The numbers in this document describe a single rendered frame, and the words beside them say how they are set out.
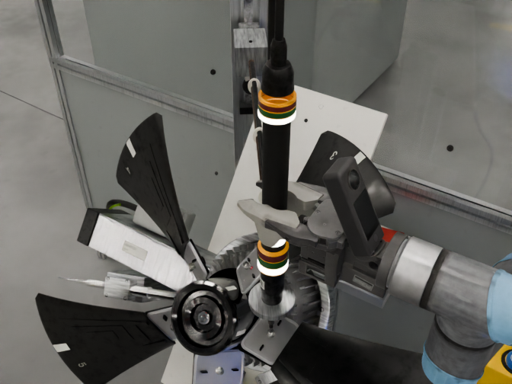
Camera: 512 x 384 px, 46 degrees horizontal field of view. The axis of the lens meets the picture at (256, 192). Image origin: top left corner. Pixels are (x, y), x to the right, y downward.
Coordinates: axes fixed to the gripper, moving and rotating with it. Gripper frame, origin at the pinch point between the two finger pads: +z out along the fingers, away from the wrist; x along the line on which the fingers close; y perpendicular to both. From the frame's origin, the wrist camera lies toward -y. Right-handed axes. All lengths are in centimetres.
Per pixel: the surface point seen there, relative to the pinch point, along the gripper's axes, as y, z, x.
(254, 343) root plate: 28.9, -1.8, -2.9
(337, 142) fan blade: 6.5, -1.1, 23.8
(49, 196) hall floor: 149, 175, 87
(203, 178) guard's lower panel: 76, 63, 70
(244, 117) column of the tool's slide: 34, 37, 56
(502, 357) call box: 40, -37, 24
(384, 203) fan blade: 6.0, -13.4, 13.4
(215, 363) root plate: 35.3, 4.1, -5.9
